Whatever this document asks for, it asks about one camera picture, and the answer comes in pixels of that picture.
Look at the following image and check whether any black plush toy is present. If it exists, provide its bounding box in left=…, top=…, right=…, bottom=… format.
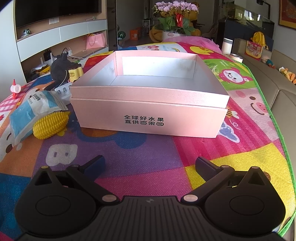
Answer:
left=45, top=53, right=81, bottom=91

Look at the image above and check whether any yellow corn toy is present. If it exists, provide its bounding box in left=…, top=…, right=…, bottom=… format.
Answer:
left=33, top=111, right=70, bottom=140

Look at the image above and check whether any red cartoon gift bag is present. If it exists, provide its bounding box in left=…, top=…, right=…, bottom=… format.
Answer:
left=245, top=41, right=263, bottom=61

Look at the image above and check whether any yellow cup figure toy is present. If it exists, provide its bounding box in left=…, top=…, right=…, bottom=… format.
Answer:
left=68, top=64, right=84, bottom=83

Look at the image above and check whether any pink cardboard gift box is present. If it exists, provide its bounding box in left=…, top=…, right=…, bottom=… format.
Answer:
left=70, top=50, right=229, bottom=138

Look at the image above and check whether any pink paper gift bag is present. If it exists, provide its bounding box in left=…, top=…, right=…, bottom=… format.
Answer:
left=86, top=33, right=107, bottom=50

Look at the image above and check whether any red framed wall picture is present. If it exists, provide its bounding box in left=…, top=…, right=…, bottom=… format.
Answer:
left=278, top=0, right=296, bottom=29

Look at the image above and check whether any beige sofa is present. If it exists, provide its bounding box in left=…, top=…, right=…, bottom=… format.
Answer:
left=232, top=39, right=295, bottom=156

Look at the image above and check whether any yellow plush backpack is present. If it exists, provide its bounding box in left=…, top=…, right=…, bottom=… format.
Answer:
left=251, top=32, right=269, bottom=50

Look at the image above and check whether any white thermos cup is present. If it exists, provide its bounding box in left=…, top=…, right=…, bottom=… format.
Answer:
left=221, top=38, right=233, bottom=55

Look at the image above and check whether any white tv wall cabinet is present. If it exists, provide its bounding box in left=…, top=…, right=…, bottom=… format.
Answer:
left=14, top=1, right=107, bottom=82

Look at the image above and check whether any purple orchid flower pot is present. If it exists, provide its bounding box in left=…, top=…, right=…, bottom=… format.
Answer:
left=152, top=1, right=199, bottom=36

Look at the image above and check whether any glass fish tank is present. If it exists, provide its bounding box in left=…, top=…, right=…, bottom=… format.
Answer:
left=220, top=1, right=274, bottom=27

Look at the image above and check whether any white battery charger box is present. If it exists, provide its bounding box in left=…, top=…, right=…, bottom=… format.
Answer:
left=54, top=82, right=72, bottom=105

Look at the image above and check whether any black television screen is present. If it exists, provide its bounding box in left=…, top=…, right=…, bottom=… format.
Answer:
left=15, top=0, right=102, bottom=27

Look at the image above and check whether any pink fluffy blanket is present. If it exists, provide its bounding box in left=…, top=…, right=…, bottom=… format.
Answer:
left=162, top=36, right=222, bottom=54

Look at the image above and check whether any blue white wipes pack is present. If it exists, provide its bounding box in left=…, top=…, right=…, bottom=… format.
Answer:
left=10, top=90, right=68, bottom=146

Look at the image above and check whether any colourful cartoon play mat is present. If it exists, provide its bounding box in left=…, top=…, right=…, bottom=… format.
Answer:
left=0, top=37, right=296, bottom=239

